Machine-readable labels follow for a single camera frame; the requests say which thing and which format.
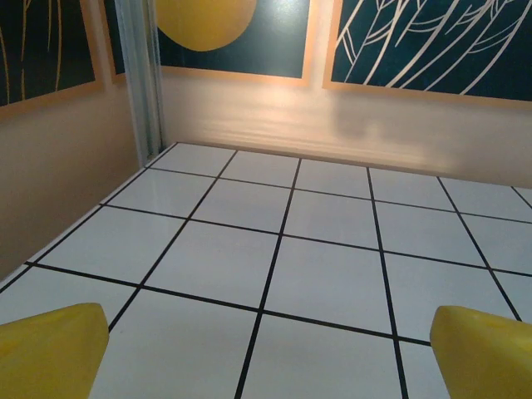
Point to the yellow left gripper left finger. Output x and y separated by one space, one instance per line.
45 357

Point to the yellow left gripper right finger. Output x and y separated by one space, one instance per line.
486 357

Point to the wall panel with yellow oval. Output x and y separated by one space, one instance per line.
208 25

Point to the aluminium corner post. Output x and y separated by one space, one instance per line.
143 83

